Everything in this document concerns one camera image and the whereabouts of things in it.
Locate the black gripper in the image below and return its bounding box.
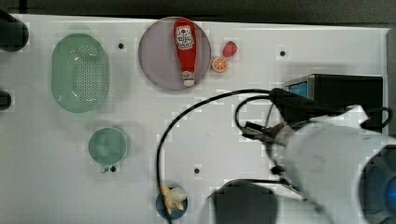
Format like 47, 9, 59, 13
270, 89, 345, 124

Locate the black toaster oven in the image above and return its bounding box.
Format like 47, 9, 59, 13
284, 74, 384, 133

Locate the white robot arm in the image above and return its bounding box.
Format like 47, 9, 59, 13
209, 89, 395, 224

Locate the orange slice toy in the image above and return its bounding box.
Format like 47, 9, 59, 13
211, 57, 228, 73

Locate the red strawberry toy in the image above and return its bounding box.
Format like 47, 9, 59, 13
222, 41, 238, 58

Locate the red plush ketchup bottle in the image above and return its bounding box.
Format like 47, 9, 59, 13
173, 19, 197, 87

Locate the grey round plate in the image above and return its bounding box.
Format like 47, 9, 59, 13
138, 17, 211, 91

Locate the peeled banana toy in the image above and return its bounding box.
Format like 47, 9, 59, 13
161, 184, 187, 215

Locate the green cup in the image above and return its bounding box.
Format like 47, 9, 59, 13
88, 127, 129, 165

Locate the green perforated colander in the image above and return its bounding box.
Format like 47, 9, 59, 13
51, 34, 109, 113

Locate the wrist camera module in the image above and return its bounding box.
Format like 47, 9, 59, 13
242, 121, 285, 147

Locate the black cable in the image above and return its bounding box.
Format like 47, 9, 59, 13
156, 89, 283, 224

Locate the small black cylinder post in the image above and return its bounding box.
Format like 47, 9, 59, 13
0, 91, 12, 110

